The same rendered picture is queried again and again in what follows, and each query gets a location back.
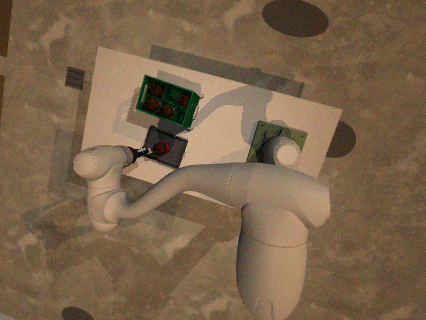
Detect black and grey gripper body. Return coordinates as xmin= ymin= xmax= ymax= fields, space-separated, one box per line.
xmin=128 ymin=147 xmax=141 ymax=164

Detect dark green crate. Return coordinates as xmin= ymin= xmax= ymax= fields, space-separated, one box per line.
xmin=135 ymin=75 xmax=199 ymax=127

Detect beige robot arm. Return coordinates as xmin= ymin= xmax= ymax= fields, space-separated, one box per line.
xmin=73 ymin=128 xmax=330 ymax=320

